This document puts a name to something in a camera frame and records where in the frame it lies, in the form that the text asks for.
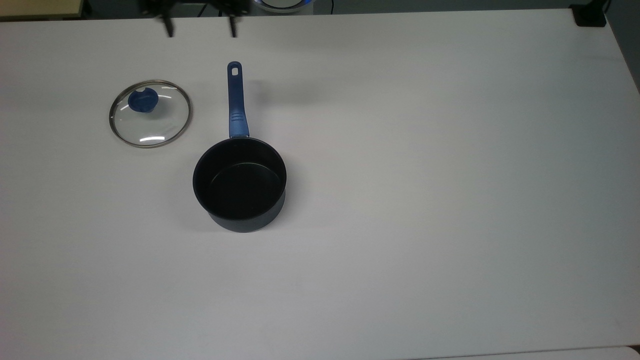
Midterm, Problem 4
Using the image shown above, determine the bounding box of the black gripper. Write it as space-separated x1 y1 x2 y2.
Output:
141 0 251 38

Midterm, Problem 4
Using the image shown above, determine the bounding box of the glass lid blue knob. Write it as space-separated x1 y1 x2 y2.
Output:
108 79 193 149

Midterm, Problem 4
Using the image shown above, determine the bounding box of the wooden board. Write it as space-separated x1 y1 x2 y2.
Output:
0 0 85 21

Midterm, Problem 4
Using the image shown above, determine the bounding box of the black table clamp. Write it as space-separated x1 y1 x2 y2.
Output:
571 3 609 28

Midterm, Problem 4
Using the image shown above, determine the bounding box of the dark saucepan blue handle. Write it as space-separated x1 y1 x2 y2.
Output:
192 61 288 234

